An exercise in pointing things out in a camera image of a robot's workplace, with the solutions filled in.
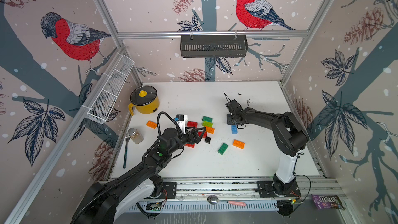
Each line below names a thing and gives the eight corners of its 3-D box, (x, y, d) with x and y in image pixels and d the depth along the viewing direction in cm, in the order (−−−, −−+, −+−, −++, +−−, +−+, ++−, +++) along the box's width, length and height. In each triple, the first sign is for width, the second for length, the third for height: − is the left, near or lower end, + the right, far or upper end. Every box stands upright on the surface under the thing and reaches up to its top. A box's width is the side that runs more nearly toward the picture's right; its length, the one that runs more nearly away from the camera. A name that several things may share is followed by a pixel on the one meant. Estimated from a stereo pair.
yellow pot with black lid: (133, 115, 104) (126, 104, 94) (140, 97, 115) (133, 85, 105) (158, 115, 104) (153, 104, 94) (162, 97, 115) (158, 85, 104)
